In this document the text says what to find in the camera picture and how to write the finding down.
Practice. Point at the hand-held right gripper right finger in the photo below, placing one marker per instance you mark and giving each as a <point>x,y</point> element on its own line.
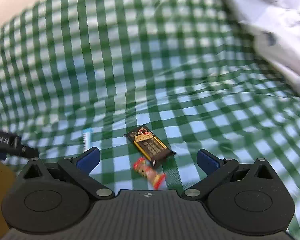
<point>208,162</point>

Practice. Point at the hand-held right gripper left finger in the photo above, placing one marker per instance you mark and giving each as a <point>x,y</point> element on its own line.
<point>88,160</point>

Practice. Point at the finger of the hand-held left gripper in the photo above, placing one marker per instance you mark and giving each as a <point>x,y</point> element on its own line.
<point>28,151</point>

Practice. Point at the white and blue snack packet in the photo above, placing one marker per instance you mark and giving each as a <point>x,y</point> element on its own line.
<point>87,140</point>

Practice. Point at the red and orange snack packet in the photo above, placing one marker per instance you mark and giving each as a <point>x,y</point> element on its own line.
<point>148,172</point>

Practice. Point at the green checkered blanket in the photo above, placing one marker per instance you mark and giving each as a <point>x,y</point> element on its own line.
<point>140,67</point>

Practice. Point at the white plastic bag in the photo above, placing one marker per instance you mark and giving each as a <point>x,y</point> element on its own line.
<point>277,22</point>

